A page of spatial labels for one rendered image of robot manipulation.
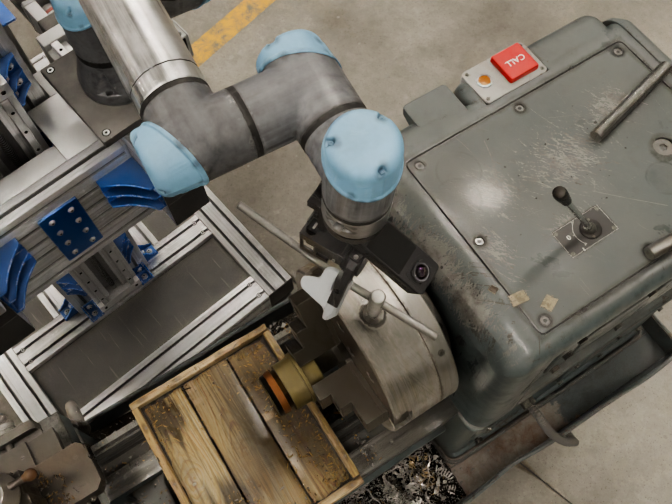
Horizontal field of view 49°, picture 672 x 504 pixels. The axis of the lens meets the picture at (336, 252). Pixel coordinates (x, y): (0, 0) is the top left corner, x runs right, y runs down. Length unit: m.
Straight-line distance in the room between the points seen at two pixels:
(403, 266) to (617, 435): 1.69
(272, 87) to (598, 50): 0.80
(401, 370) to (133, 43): 0.62
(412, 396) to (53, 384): 1.37
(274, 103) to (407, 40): 2.33
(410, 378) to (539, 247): 0.28
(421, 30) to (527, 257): 2.00
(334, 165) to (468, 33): 2.43
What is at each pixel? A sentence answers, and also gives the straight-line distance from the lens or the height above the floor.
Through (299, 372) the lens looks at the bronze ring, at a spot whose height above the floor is 1.13.
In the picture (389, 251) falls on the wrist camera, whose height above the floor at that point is 1.52.
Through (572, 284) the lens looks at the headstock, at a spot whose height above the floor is 1.26.
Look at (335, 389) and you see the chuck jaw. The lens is 1.20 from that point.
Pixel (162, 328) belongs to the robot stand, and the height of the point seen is 0.21.
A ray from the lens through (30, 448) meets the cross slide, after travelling 1.44.
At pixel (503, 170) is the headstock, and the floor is 1.26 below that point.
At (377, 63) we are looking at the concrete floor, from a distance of 2.94.
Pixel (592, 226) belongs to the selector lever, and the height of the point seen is 1.27.
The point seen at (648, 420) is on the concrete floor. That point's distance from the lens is 2.50.
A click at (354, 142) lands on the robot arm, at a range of 0.66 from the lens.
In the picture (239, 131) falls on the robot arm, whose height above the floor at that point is 1.70.
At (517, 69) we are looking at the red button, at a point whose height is 1.27.
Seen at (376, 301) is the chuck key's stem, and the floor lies 1.32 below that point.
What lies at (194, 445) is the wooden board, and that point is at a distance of 1.44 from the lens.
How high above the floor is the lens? 2.27
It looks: 65 degrees down
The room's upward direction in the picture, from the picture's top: 2 degrees counter-clockwise
